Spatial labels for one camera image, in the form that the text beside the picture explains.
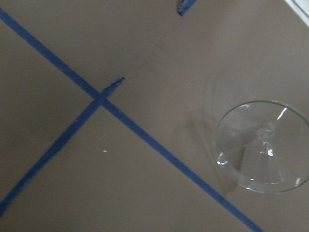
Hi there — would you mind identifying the clear glass funnel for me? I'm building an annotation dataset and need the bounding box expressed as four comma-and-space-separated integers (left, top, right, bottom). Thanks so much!
205, 72, 309, 193

